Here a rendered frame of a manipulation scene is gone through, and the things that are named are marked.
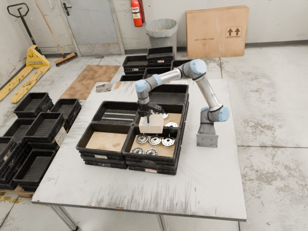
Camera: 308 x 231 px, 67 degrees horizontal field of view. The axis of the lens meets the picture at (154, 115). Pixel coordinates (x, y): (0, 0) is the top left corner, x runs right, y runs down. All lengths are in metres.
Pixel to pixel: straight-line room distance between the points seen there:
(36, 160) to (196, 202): 1.96
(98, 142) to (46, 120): 1.21
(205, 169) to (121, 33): 3.65
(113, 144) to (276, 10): 3.74
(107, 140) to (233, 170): 1.05
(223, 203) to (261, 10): 3.66
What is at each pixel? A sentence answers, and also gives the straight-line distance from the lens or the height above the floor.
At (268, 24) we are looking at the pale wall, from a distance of 4.88.
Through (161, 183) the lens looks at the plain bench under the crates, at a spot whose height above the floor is 0.70.
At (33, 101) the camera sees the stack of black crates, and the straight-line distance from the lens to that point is 3.62.
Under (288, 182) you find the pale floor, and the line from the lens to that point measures 2.83.
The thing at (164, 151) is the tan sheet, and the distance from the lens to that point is 1.86.
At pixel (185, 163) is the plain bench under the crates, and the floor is 0.70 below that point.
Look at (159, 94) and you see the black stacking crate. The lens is 2.40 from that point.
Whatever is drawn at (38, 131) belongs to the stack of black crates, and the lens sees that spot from 3.05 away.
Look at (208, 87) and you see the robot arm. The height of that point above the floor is 1.20.
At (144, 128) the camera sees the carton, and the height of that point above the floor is 1.09.
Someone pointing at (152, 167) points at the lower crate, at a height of 0.77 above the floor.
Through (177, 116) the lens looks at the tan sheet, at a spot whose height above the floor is 0.83.
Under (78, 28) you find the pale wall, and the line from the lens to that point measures 5.22.
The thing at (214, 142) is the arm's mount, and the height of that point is 0.76.
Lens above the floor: 2.28
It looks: 42 degrees down
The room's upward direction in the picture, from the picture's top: 10 degrees counter-clockwise
